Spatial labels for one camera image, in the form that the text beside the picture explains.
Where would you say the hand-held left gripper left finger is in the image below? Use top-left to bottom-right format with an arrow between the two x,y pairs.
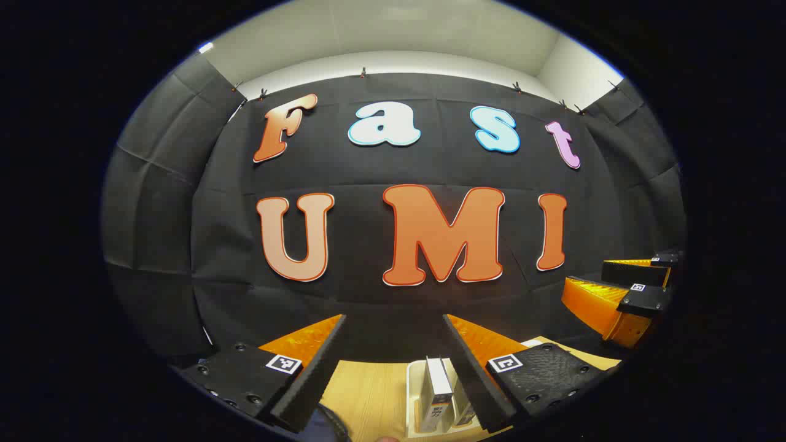
181,313 -> 348,435

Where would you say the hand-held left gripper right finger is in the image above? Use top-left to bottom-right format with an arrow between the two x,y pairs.
442,313 -> 622,435

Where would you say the dark cover book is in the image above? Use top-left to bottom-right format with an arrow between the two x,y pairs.
424,357 -> 455,434

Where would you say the white bookshelf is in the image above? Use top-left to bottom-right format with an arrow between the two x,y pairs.
405,358 -> 487,438

